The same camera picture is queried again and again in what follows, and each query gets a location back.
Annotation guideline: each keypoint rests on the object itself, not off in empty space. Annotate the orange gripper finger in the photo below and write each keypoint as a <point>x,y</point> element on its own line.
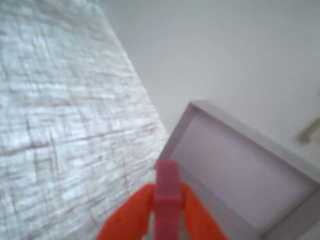
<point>127,215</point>
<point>200,217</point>

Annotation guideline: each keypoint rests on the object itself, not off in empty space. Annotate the white cardboard box bin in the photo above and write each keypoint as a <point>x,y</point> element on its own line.
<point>237,170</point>

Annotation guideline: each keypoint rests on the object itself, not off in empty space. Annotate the pink foam cuboid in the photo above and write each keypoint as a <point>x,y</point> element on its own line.
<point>167,195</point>

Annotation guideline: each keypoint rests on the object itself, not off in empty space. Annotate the beige woven curtain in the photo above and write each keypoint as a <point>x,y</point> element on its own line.
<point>62,112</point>

